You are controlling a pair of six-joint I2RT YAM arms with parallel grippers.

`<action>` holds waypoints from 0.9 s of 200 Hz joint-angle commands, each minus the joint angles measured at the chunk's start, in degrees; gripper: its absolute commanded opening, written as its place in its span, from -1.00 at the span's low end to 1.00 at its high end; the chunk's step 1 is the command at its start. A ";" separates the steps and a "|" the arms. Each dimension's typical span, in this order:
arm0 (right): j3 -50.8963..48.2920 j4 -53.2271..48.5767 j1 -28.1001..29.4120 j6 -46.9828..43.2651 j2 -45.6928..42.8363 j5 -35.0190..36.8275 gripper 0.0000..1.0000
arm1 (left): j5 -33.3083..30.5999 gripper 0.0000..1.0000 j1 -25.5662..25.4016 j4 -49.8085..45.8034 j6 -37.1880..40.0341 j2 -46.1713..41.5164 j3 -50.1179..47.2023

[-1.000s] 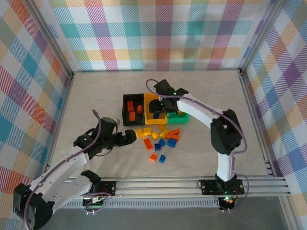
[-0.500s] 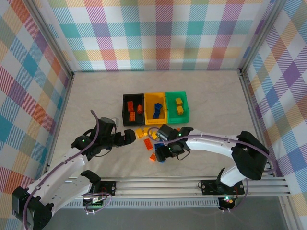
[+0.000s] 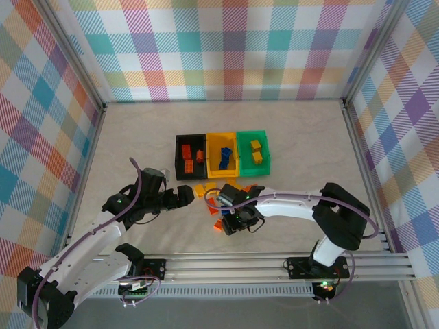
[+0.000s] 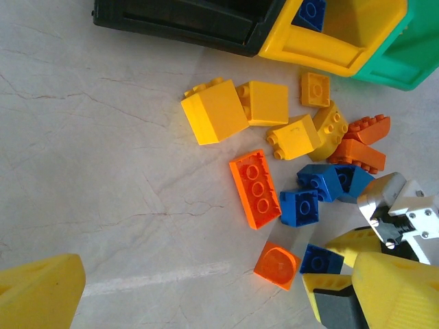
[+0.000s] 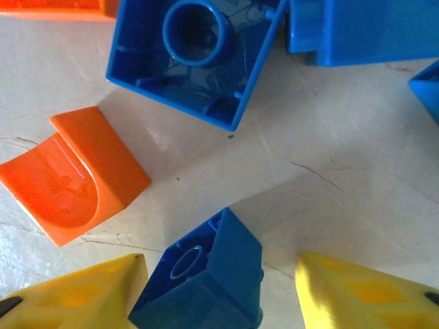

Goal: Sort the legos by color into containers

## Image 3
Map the orange lego plate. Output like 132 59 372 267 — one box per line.
205 195 220 217

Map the black plastic bin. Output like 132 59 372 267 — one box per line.
174 133 209 182

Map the yellow plastic bin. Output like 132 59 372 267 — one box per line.
204 131 240 180

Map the green plastic bin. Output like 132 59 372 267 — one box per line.
235 129 272 178

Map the green controller circuit board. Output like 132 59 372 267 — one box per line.
118 280 154 296
312 280 336 296

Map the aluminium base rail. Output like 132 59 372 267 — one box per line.
77 252 418 287

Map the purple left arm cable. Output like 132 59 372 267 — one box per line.
32 156 161 329

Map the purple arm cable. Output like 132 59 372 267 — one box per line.
32 156 161 329
204 190 380 306

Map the grey slotted cable duct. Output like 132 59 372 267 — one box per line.
92 286 315 299

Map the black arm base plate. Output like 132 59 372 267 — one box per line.
142 258 168 281
286 256 351 279

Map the aluminium table side rail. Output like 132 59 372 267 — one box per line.
341 99 395 254
60 102 109 258

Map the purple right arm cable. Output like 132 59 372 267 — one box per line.
204 190 380 306

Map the aluminium frame post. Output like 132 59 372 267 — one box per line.
342 0 412 107
36 0 108 116

